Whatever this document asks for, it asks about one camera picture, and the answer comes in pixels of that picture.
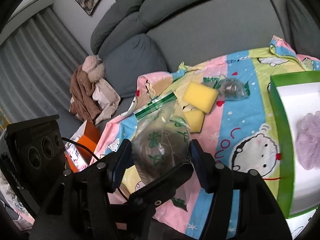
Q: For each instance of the colourful cartoon bed sheet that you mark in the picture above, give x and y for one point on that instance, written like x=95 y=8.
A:
x=225 y=127

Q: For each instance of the brown and beige clothes pile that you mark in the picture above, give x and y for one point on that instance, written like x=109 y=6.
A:
x=93 y=98

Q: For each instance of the clear bag with green print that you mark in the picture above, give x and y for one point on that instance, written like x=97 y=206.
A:
x=161 y=139

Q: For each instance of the yellow sponge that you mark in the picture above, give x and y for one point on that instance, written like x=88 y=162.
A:
x=195 y=119
x=200 y=96

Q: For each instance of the grey sofa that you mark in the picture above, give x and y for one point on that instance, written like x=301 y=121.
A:
x=190 y=31

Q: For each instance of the purple mesh bath pouf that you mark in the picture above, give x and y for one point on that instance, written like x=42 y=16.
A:
x=307 y=142

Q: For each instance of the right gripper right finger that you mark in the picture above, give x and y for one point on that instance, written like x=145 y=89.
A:
x=204 y=165

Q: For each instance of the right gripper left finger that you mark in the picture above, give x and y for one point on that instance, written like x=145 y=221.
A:
x=120 y=162

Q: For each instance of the small clear bag with scrubber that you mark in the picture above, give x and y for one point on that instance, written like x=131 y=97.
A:
x=229 y=89

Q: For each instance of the orange box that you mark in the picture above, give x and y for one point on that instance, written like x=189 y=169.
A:
x=78 y=158

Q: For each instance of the grey curtain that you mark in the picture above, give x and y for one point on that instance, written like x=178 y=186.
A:
x=37 y=62

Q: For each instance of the green cardboard box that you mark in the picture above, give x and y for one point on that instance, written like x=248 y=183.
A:
x=293 y=96

